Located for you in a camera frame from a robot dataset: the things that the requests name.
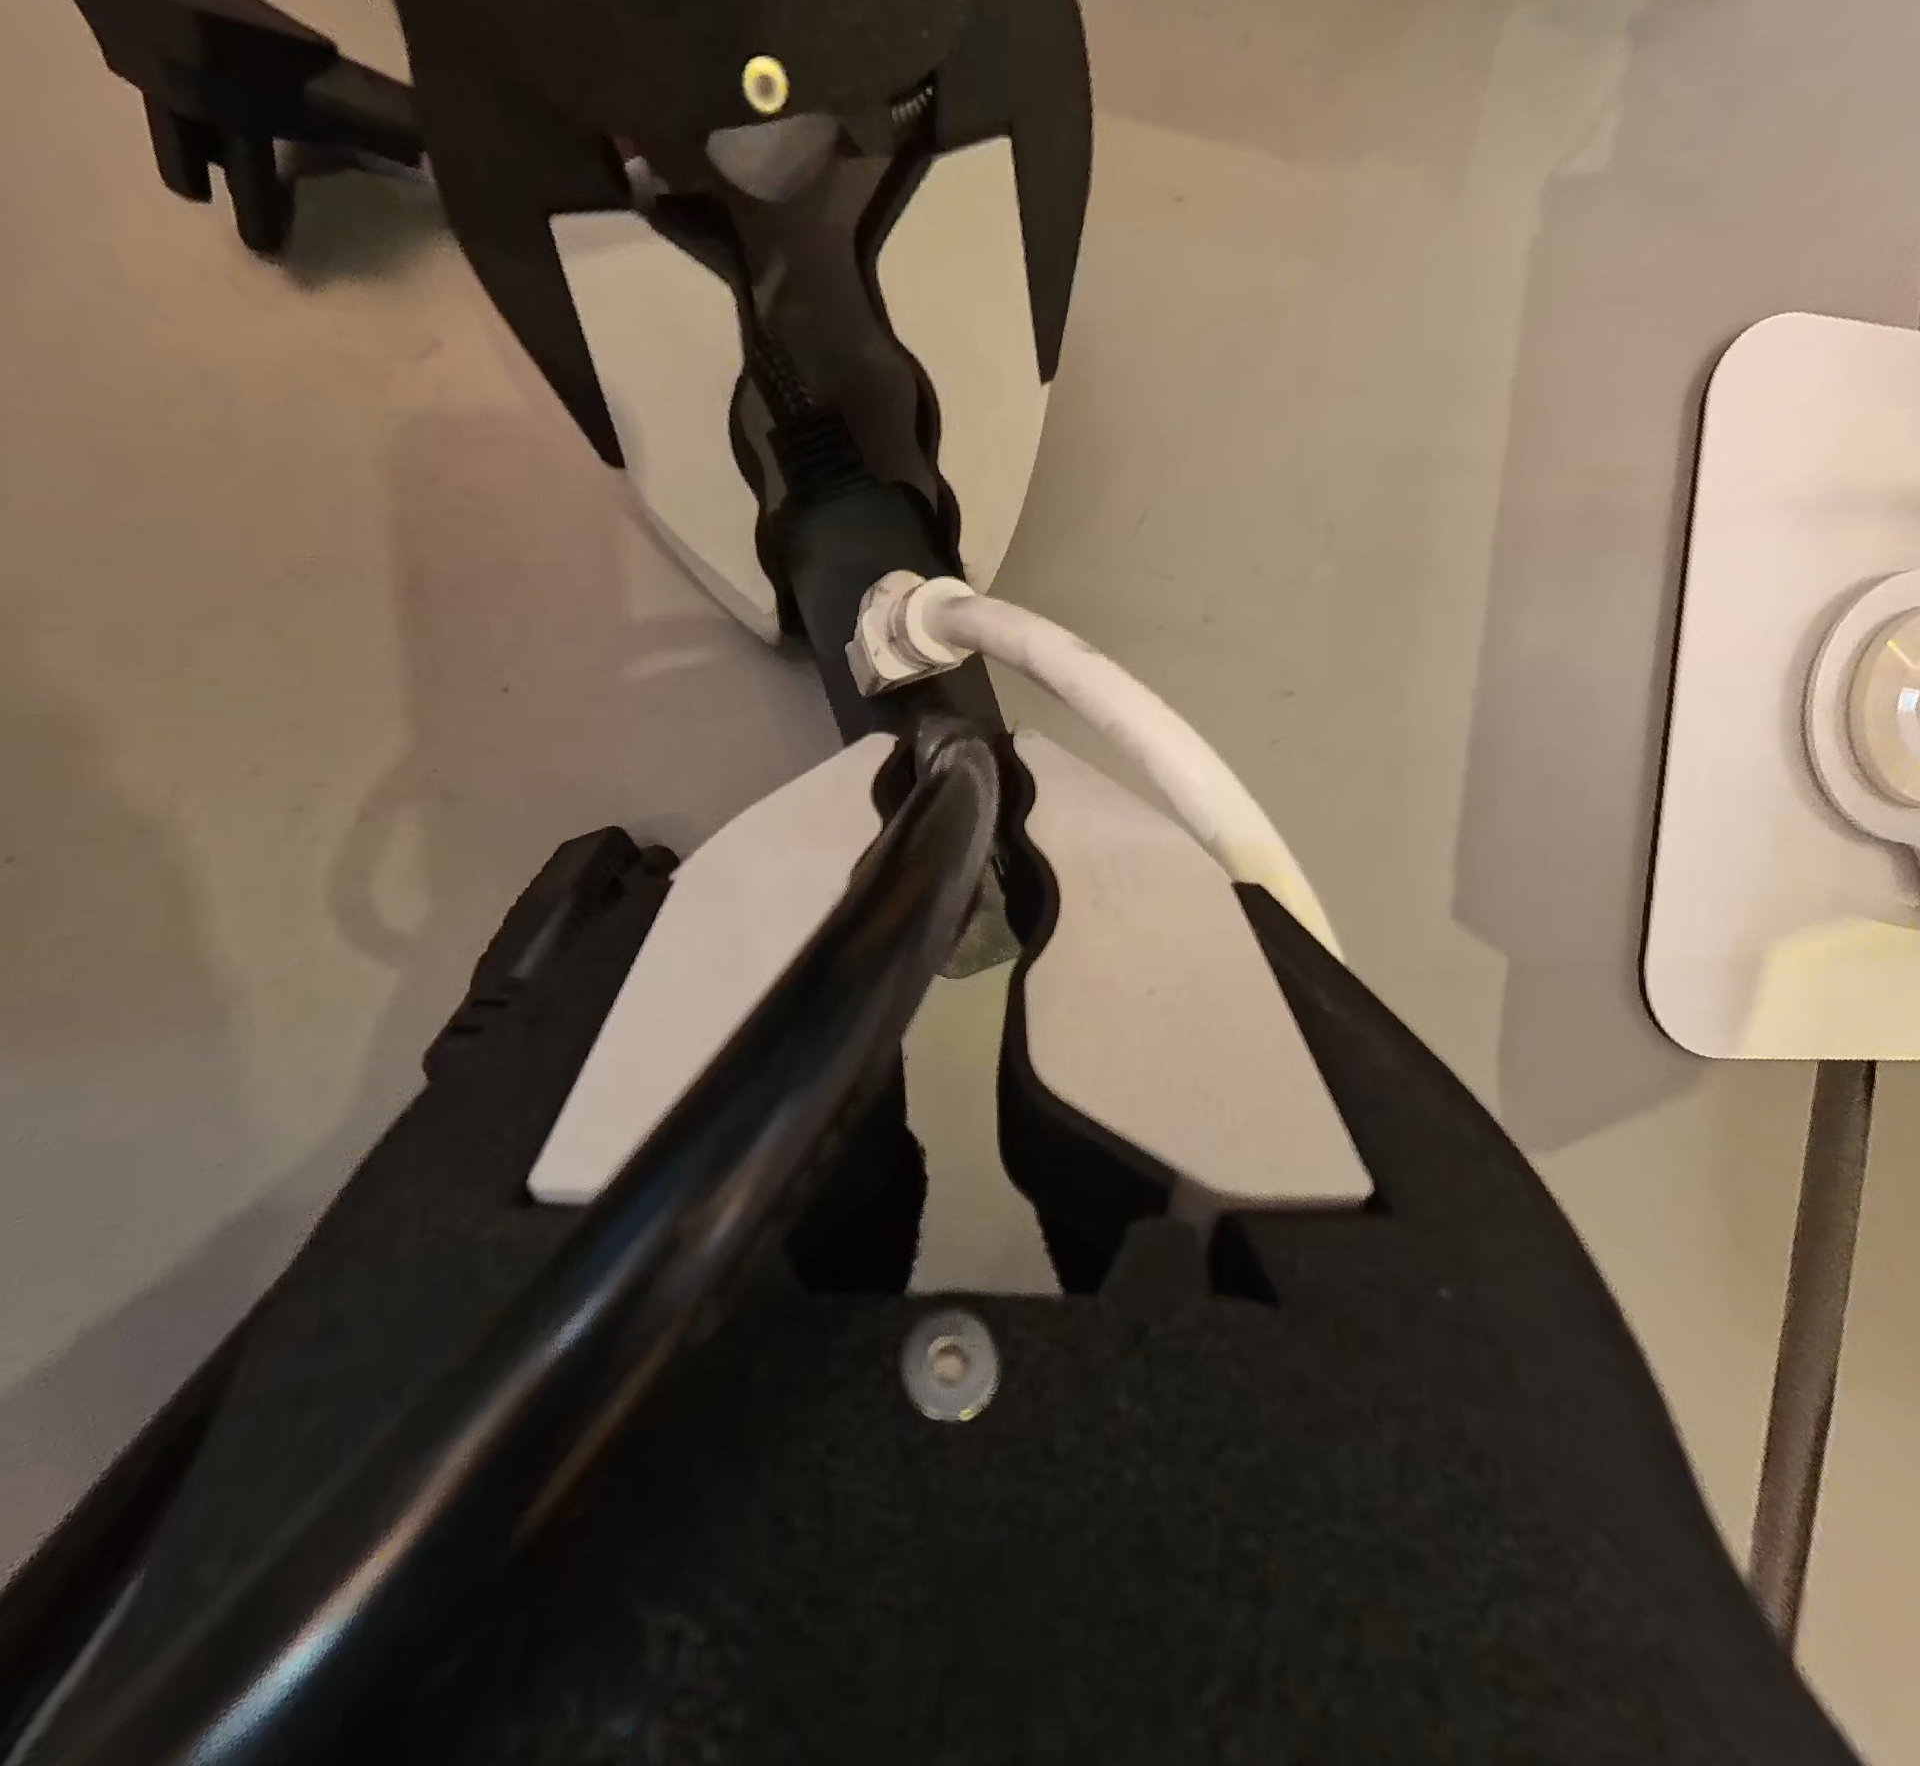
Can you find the black power strip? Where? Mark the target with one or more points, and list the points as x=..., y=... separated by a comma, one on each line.
x=857, y=553

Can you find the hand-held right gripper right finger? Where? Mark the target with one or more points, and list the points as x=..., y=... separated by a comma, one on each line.
x=1171, y=1031

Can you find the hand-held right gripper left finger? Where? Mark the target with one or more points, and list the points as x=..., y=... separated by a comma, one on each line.
x=706, y=958

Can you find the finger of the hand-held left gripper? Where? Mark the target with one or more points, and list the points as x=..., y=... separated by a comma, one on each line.
x=647, y=356
x=974, y=341

